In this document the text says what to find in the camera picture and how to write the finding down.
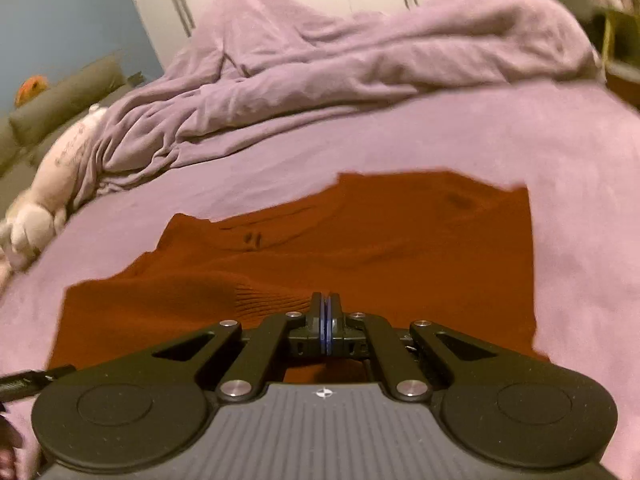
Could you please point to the grey green bolster pillow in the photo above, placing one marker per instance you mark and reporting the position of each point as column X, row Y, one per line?
column 65, row 95

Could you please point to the rust brown knit sweater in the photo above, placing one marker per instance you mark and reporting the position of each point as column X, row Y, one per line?
column 375, row 240

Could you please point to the purple duvet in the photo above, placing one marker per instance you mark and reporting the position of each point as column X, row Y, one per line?
column 350, row 60

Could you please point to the orange soft toy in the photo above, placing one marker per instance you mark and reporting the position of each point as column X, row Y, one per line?
column 31, row 91

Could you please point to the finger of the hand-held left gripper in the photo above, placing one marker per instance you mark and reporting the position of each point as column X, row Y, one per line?
column 35, row 384

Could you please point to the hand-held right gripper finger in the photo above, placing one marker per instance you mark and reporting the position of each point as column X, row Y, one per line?
column 320, row 325
column 328, row 325

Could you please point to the white plush toy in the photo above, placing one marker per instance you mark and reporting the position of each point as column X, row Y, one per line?
column 60, row 160

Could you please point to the purple bed sheet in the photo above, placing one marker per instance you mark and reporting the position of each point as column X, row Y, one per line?
column 580, row 210

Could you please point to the yellow side table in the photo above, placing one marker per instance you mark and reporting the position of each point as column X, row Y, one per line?
column 622, row 40

